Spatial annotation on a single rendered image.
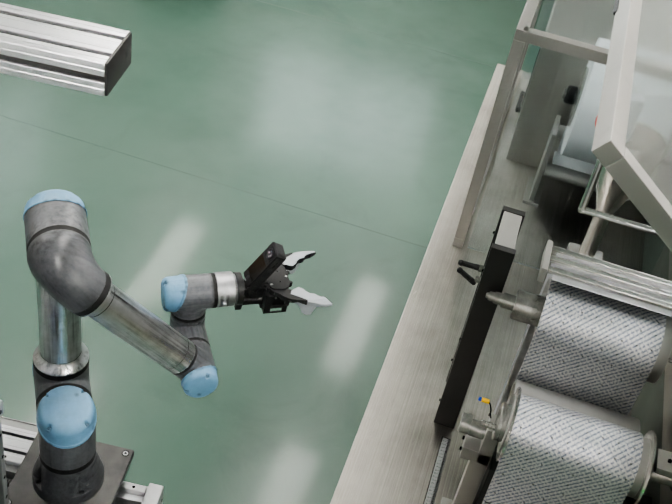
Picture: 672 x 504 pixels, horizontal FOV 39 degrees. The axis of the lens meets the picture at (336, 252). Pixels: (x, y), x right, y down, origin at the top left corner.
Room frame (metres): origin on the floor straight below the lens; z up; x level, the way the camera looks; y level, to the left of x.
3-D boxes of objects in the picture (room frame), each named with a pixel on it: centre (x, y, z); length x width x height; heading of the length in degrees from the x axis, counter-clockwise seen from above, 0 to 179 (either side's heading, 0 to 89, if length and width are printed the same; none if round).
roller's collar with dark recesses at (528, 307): (1.52, -0.41, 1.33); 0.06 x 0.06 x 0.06; 80
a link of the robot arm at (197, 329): (1.48, 0.28, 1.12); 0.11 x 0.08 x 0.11; 24
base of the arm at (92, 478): (1.27, 0.48, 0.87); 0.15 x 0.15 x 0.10
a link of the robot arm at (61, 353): (1.39, 0.53, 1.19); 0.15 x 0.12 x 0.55; 24
